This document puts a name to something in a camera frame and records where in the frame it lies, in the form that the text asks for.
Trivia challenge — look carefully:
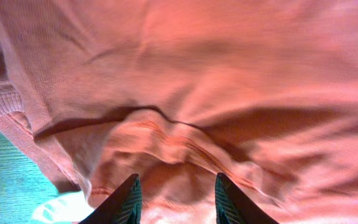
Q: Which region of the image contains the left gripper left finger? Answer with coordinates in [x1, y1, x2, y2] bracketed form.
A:
[79, 174, 142, 224]

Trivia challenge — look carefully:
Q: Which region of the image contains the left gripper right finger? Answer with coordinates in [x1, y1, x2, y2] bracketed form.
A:
[215, 172, 278, 224]

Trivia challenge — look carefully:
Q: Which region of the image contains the orange soccer t-shirt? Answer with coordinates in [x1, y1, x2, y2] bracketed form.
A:
[0, 0, 358, 223]

